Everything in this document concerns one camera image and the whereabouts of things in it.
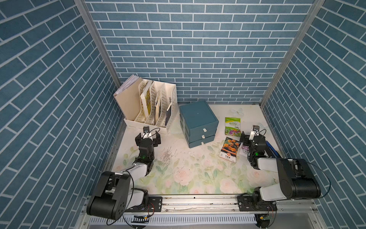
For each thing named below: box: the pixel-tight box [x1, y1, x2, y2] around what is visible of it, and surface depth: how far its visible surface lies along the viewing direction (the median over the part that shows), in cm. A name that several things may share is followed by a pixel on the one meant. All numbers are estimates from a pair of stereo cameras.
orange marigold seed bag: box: [219, 136, 242, 164], surface depth 96 cm
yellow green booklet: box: [140, 80, 153, 119], surface depth 96 cm
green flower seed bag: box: [224, 116, 242, 138], surface depth 110 cm
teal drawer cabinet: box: [179, 100, 219, 149], surface depth 88 cm
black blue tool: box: [265, 140, 282, 159], surface depth 94 cm
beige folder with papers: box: [112, 74, 143, 121], surface depth 93 cm
